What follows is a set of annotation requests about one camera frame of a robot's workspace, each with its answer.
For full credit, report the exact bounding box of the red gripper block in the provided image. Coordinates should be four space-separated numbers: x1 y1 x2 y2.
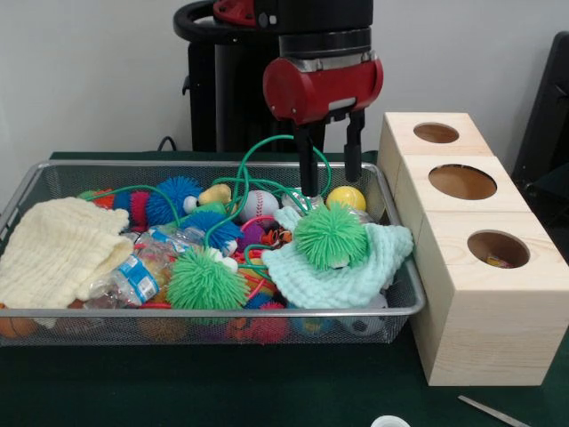
261 56 385 197

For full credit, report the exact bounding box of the multicoloured patterned cloth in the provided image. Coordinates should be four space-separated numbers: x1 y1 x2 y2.
485 254 516 270

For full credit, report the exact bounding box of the cream knitted cloth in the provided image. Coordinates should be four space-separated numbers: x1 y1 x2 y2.
0 197 134 330

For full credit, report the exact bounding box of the wooden box with three holes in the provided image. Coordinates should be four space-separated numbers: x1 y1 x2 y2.
377 111 557 387

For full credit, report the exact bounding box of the yellow ball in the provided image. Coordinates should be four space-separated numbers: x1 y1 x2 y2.
325 184 367 213

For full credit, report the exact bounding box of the green spiky rubber ball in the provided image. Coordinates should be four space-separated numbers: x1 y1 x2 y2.
293 202 370 271

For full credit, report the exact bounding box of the white toy baseball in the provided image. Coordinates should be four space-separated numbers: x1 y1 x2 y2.
242 189 280 223

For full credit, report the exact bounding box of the mint green knitted cloth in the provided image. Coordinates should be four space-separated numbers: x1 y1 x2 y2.
261 206 414 310

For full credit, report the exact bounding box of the blue spiky rubber ball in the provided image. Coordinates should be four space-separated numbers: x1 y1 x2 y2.
182 211 244 259

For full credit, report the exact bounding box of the blue spiky ball with eyes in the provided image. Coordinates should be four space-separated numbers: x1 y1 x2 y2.
146 176 204 226

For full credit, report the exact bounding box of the green spiky ball with eyes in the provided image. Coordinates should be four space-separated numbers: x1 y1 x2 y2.
167 246 252 311

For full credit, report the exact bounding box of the striped spiky caterpillar toy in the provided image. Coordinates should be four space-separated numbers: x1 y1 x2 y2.
77 189 151 233

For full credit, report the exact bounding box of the crushed bottle with blue label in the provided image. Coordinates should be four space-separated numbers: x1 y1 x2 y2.
87 253 161 310

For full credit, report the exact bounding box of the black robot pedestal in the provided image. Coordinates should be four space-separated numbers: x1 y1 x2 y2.
172 0 358 155

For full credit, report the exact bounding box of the wire mesh bin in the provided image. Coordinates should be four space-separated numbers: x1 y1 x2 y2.
0 160 427 349

